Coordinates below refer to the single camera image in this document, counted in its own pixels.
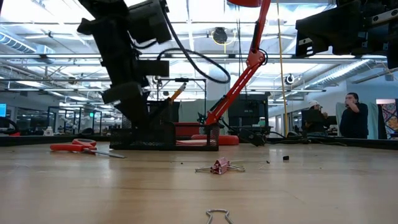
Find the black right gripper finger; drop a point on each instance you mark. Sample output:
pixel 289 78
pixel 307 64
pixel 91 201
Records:
pixel 339 29
pixel 304 46

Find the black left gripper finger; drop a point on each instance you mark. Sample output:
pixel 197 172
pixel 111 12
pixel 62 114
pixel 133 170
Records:
pixel 127 99

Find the black mesh desk organizer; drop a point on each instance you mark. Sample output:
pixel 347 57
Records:
pixel 161 140

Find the pink sticky note pad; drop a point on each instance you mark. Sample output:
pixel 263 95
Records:
pixel 192 143

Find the pink binder clip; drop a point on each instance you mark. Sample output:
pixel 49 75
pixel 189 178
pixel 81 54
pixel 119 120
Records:
pixel 220 166

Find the pale green fabric screen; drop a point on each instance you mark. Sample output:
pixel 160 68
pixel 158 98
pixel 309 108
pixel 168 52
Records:
pixel 373 121

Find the person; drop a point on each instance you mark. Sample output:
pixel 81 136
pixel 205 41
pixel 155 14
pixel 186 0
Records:
pixel 314 124
pixel 354 121

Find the red desk lamp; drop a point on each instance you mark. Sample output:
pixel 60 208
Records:
pixel 236 88

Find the white plastic bottle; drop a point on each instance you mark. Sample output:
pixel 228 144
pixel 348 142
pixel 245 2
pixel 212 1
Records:
pixel 48 131

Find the small black debris piece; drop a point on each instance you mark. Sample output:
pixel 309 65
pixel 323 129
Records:
pixel 285 157

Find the red box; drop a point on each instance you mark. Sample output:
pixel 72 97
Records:
pixel 15 134

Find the blue lit monitor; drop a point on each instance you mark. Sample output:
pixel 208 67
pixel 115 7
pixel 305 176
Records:
pixel 2 109

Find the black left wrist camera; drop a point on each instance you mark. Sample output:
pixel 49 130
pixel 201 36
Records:
pixel 149 21

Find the black background workstation frame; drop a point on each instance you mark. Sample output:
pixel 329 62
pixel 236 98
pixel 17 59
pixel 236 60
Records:
pixel 81 118

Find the black background gantry frame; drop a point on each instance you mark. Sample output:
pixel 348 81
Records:
pixel 182 80

